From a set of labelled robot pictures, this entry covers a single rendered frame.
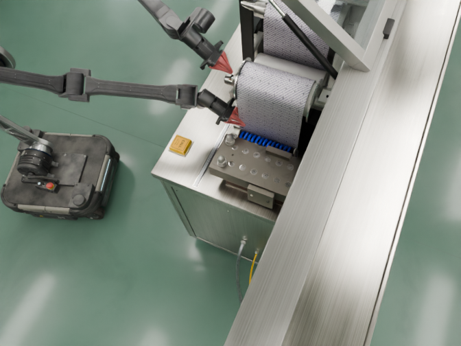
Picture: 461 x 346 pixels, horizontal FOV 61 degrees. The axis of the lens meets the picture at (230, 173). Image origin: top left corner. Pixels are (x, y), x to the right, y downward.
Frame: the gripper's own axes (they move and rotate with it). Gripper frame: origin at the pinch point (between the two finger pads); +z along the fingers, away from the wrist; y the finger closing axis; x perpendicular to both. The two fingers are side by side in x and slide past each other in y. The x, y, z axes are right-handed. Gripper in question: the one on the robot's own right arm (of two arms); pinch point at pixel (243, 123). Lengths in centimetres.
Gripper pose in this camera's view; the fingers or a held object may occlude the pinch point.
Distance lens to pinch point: 148.8
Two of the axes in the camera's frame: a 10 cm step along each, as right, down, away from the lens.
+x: 4.0, -2.2, -8.9
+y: -4.2, 8.2, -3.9
